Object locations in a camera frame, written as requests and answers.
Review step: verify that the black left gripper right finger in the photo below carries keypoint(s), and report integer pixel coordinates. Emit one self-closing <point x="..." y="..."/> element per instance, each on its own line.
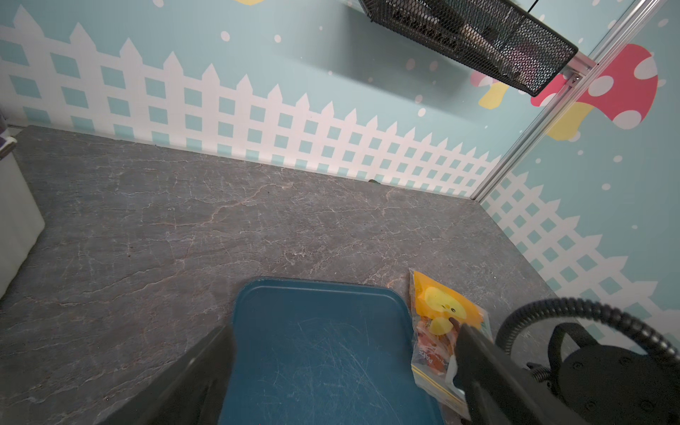
<point x="499" y="392"/>

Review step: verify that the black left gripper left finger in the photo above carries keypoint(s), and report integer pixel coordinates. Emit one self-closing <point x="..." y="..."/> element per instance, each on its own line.
<point x="190" y="391"/>

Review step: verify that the candy ziploc bag yellow label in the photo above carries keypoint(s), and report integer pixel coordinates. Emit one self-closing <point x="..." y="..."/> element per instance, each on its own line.
<point x="438" y="313"/>

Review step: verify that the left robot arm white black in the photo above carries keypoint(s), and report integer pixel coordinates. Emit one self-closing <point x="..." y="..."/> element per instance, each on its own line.
<point x="596" y="384"/>

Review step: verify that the teal plastic tray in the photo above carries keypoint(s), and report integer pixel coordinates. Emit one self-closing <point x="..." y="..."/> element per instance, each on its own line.
<point x="323" y="353"/>

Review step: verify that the brown lid storage box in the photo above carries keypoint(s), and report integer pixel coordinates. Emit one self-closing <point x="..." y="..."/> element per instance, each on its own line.
<point x="21" y="220"/>

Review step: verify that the black wire mesh basket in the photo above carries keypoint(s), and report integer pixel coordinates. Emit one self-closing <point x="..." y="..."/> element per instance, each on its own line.
<point x="495" y="38"/>

